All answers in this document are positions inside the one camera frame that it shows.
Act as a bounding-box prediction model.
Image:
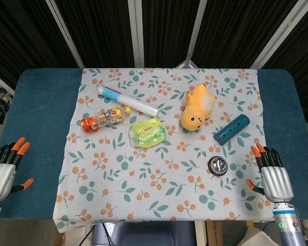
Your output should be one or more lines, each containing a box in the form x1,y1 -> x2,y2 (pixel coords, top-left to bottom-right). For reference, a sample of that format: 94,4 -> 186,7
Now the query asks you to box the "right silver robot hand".
245,142 -> 295,203

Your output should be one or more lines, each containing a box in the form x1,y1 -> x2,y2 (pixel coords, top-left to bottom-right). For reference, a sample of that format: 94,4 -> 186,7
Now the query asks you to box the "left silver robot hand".
0,137 -> 34,201

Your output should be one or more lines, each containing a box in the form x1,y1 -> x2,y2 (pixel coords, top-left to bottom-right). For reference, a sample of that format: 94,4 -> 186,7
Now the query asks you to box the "robot base body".
92,220 -> 197,246

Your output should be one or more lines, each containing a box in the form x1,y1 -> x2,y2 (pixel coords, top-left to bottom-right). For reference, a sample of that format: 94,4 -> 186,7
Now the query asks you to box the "teal table pad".
0,67 -> 308,227

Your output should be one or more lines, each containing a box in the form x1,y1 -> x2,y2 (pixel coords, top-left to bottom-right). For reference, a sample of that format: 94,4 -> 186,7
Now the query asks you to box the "round black metal tin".
208,156 -> 229,177

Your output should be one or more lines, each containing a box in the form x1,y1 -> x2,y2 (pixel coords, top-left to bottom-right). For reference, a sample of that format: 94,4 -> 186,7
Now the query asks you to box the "teal cylindrical holder with holes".
213,114 -> 251,147

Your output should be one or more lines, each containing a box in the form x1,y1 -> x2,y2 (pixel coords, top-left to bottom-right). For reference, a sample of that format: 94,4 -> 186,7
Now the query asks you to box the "yellow plush chick toy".
179,83 -> 218,132

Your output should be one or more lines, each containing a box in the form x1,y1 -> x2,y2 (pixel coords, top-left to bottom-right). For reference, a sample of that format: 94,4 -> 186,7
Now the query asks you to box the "floral tablecloth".
52,67 -> 276,233

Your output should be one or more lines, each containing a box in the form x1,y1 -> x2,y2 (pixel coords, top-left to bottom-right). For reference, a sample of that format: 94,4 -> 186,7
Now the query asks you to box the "plastic drink bottle yellow cap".
81,106 -> 131,134

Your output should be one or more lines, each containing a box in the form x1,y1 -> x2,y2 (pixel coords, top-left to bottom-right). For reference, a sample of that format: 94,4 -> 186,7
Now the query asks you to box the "green snack packet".
128,117 -> 167,149

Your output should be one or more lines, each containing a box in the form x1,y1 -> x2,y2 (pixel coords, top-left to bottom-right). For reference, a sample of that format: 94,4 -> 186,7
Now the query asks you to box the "white roll tube blue band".
97,85 -> 160,117

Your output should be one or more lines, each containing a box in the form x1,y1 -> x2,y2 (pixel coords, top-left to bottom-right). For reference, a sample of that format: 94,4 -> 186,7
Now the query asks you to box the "white folding screen frame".
45,0 -> 308,70

